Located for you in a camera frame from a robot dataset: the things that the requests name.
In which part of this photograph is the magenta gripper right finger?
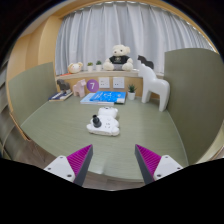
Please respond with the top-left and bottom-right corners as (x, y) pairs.
(135, 144), (182, 184)

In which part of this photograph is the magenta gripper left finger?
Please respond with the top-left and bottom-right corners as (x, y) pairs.
(44, 144), (93, 186)

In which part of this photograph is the black charger plug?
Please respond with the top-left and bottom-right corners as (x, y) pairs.
(92, 115), (102, 128)

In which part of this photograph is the white power strip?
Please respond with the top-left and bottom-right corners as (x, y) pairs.
(87, 107), (120, 136)

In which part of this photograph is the dark book under horse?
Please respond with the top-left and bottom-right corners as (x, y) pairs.
(49, 92), (72, 101)

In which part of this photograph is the blue book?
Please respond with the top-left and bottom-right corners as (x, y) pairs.
(80, 91), (126, 105)

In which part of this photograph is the pink horse figurine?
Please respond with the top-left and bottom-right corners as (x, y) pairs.
(73, 79), (86, 97)

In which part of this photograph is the dark brown horse figurine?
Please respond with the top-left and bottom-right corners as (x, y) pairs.
(57, 79), (71, 95)

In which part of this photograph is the small potted plant white pot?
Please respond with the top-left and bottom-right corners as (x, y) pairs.
(128, 84), (137, 100)

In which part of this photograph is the white horse figurine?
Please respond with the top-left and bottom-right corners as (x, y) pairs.
(138, 64), (170, 112)

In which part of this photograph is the purple round number sign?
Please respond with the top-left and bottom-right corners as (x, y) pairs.
(87, 79), (99, 92)

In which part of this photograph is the green left side panel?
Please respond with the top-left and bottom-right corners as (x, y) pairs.
(9, 62), (57, 125)

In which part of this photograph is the green panel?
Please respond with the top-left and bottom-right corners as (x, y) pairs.
(9, 62), (57, 125)
(164, 48), (224, 164)

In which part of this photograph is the small bear head plush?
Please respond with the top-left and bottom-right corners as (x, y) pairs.
(68, 62), (83, 74)

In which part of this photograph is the green right side panel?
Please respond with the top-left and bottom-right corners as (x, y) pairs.
(164, 48), (224, 164)

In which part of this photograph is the small black horse figurine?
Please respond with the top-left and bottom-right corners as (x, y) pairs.
(138, 55), (154, 69)

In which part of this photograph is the left potted plant on sill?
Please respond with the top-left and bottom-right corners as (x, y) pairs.
(87, 62), (93, 72)

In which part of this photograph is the potted plant on sill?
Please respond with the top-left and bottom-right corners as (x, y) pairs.
(96, 60), (102, 71)
(87, 62), (93, 72)

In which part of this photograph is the right potted plant on sill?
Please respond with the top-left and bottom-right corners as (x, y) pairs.
(96, 60), (102, 71)

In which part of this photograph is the cream teddy bear black shirt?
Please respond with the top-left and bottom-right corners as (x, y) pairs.
(103, 45), (133, 71)

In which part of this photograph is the white grey curtain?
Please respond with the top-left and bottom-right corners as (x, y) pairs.
(55, 1), (212, 75)

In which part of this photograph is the left white wall socket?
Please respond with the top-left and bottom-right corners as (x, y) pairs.
(98, 77), (110, 88)

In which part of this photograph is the white wall socket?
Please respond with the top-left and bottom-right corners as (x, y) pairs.
(98, 77), (110, 88)
(113, 77), (124, 89)

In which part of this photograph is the right white wall socket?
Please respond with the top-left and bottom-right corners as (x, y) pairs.
(113, 77), (124, 89)

